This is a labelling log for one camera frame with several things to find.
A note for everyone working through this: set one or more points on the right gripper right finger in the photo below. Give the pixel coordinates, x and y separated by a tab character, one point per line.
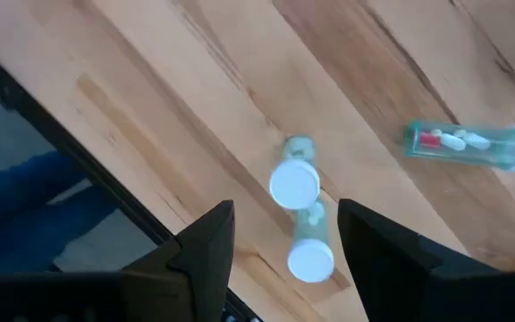
382	268

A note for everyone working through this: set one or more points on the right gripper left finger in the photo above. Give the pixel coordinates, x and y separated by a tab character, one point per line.
208	268

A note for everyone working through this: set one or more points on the small green pill bottle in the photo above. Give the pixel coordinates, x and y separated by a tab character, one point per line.
311	259
294	183

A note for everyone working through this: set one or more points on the clear vial with red pill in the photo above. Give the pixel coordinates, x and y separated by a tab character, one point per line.
470	145

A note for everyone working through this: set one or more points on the blue fabric item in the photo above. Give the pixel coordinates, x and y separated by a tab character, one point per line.
25	197

